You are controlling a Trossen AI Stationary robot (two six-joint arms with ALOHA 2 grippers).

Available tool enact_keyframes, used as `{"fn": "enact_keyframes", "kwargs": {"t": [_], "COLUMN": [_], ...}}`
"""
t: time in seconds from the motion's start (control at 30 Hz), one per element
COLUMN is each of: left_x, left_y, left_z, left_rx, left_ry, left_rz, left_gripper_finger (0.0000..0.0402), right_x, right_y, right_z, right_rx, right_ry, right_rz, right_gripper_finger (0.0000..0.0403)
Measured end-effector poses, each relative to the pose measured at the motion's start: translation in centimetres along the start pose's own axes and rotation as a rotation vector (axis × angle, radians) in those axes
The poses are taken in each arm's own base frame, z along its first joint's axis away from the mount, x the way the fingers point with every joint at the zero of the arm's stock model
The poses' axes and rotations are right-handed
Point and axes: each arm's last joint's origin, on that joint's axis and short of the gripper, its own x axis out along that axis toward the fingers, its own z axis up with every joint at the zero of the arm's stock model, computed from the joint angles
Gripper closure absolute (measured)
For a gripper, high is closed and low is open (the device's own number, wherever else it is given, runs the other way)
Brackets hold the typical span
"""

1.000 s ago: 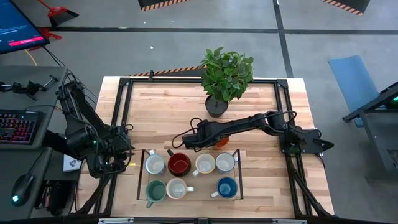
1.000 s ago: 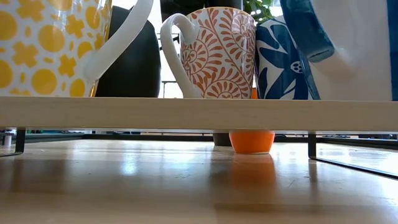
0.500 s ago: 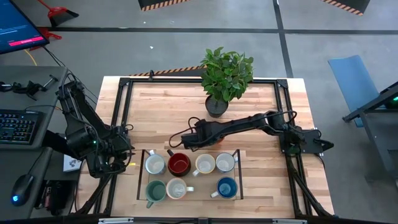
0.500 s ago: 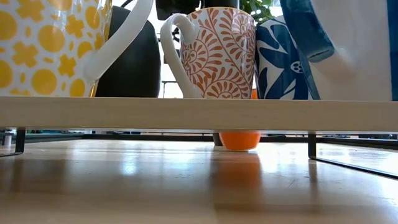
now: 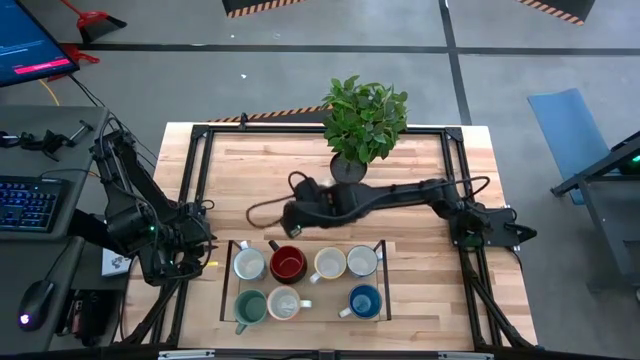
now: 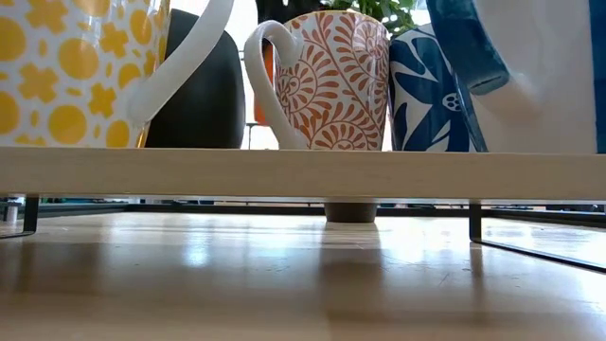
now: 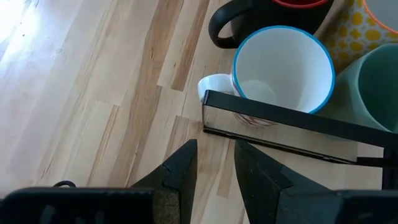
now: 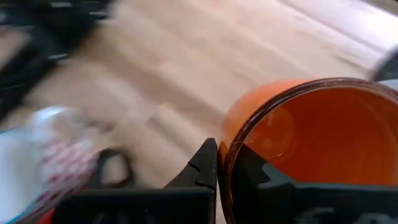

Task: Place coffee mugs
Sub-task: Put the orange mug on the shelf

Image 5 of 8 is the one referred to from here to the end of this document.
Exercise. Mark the black clamp mount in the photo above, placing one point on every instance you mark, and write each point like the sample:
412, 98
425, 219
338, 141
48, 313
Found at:
50, 142

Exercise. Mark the computer monitor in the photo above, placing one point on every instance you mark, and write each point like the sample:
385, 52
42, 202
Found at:
30, 45

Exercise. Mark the green potted plant black pot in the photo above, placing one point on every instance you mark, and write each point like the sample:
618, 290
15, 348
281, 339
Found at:
362, 120

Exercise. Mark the black box under desk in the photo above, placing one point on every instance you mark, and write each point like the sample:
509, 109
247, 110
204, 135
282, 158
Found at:
95, 315

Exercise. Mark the black block striped edge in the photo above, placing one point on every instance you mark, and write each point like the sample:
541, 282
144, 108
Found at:
565, 7
250, 5

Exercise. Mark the silver bracket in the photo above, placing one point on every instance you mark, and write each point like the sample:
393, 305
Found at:
185, 355
465, 356

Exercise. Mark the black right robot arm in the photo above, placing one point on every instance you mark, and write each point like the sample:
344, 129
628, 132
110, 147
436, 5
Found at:
400, 192

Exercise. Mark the black table frame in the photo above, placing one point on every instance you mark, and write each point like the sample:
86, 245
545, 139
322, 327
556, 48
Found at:
454, 134

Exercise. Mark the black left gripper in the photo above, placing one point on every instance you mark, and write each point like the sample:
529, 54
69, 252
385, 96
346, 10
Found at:
190, 245

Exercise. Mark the wooden shelf riser black legs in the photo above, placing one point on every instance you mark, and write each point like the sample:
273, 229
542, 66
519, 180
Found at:
325, 305

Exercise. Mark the blue floor mat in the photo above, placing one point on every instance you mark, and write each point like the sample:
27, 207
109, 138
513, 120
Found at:
565, 130

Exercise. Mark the white printed box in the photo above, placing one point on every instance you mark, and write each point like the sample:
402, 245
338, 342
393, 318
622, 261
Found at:
115, 262

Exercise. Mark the white mug blue flower print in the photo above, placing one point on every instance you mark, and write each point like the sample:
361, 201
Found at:
361, 261

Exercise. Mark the white mug orange fern print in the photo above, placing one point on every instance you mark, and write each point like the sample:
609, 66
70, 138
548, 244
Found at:
329, 262

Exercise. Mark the white mug yellow lattice print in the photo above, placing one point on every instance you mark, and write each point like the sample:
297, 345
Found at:
287, 303

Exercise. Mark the black backlit keyboard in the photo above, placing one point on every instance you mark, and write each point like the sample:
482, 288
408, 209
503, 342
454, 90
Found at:
30, 205

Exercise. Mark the red dustpan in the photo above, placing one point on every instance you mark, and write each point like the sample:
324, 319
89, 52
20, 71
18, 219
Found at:
97, 22

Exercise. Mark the red plastic brush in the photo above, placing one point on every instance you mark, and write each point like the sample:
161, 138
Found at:
80, 54

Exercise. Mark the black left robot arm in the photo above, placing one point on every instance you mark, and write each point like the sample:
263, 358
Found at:
127, 200

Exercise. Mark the grey desk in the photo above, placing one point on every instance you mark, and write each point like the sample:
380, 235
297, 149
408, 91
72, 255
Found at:
30, 260

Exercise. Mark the dark red mug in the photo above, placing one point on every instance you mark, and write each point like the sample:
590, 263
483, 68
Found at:
287, 263

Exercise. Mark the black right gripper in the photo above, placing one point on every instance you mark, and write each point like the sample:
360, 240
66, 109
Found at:
312, 202

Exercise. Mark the black orange striped bar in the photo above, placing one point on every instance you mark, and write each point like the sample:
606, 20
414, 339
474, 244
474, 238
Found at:
270, 115

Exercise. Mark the black padded bar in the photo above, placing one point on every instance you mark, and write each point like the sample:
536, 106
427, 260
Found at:
90, 227

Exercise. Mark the black computer mouse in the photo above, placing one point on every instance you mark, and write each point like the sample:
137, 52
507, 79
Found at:
35, 305

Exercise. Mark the green mug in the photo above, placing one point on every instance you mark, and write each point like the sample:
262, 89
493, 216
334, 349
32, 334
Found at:
250, 309

